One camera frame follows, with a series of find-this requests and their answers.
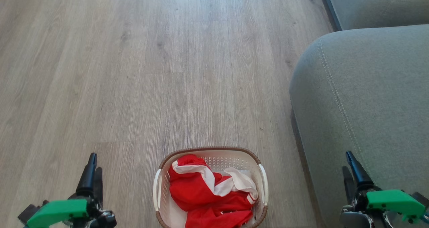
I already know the white laundry basket brown rim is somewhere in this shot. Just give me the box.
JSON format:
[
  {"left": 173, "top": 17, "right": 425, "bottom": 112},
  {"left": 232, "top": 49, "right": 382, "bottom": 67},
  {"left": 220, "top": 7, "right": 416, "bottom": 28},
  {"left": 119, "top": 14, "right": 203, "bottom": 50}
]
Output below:
[{"left": 153, "top": 147, "right": 269, "bottom": 228}]

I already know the grey fabric sofa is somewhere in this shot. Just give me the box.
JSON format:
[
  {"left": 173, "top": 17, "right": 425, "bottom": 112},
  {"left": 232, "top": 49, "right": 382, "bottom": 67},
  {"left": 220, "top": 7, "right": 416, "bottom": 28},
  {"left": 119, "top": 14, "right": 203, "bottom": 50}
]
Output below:
[{"left": 290, "top": 0, "right": 429, "bottom": 228}]

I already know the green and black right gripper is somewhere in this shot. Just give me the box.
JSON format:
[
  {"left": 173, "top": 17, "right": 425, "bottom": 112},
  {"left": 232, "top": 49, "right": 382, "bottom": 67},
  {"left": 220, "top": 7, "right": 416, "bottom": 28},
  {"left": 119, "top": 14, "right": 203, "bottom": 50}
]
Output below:
[{"left": 340, "top": 151, "right": 429, "bottom": 228}]

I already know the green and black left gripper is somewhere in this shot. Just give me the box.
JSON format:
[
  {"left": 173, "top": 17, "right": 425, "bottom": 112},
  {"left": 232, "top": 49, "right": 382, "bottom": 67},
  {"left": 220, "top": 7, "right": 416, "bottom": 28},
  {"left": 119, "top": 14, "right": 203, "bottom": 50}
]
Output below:
[{"left": 17, "top": 153, "right": 117, "bottom": 228}]

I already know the red and white garment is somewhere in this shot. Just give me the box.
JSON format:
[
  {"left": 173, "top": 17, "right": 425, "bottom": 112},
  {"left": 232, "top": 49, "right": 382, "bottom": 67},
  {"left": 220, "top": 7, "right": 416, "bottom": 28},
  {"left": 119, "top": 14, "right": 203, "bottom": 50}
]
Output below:
[{"left": 168, "top": 154, "right": 259, "bottom": 228}]

